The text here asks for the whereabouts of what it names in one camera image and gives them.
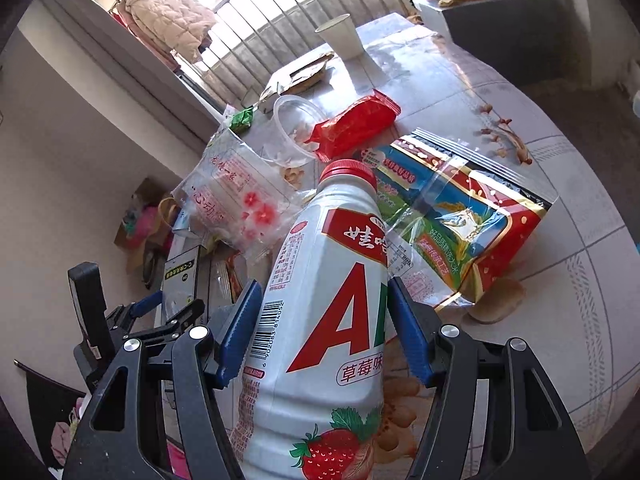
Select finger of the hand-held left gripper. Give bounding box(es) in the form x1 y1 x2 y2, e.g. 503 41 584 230
126 291 165 320
134 299 207 343

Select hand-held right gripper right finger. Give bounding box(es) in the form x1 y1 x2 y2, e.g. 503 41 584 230
387 276 598 480

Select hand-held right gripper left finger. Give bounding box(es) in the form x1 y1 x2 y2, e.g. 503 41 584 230
62 280 263 480

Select white strawberry milk bottle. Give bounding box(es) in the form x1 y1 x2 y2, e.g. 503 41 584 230
239 159 393 480

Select red snack packet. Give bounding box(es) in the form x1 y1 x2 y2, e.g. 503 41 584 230
304 89 402 161

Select black box with yellow label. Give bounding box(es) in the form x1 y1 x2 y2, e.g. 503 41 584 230
161 245 201 321

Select open cardboard box with clutter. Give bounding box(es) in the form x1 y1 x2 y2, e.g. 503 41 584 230
114 177 175 276

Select dark cloth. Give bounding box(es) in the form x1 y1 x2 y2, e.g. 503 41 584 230
15 359 87 468

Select colourful printed rice bag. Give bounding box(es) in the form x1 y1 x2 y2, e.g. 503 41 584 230
352 129 553 308

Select clear red-flowered plastic bag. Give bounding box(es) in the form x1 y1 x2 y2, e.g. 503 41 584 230
171 105 308 256

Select small green packet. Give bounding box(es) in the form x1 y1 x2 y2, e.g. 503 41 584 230
229 107 256 135

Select clear plastic cup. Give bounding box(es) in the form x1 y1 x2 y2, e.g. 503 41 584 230
272 95 326 166

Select flat cardboard box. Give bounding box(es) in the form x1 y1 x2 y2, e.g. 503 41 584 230
257 52 335 111

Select pink quilted jacket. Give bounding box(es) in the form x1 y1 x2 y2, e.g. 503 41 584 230
122 0 218 61

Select white paper cup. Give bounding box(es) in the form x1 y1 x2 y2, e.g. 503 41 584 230
314 13 365 60

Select grey cabinet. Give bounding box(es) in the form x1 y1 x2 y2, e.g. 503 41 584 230
414 0 568 93

